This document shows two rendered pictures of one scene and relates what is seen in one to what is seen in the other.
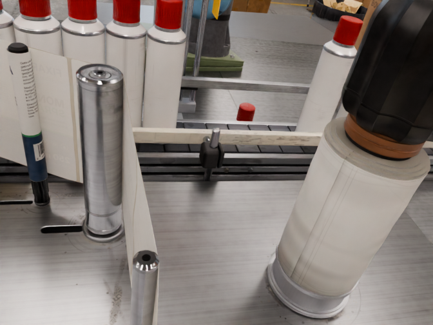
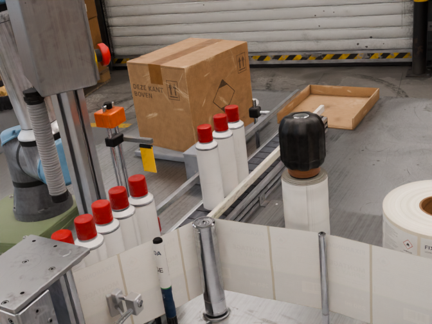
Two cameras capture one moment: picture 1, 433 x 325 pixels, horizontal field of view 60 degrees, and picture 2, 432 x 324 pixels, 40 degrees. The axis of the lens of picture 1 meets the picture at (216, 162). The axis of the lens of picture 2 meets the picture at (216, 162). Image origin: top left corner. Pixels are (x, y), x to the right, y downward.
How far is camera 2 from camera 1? 80 cm
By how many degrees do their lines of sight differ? 36
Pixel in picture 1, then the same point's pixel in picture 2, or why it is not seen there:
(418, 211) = not seen: hidden behind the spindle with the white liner
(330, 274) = not seen: hidden behind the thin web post
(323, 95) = (214, 175)
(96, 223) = (222, 306)
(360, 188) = (316, 191)
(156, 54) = (147, 213)
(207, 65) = (71, 217)
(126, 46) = (134, 219)
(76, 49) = (116, 240)
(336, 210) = (313, 206)
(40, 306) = not seen: outside the picture
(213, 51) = (68, 204)
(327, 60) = (206, 155)
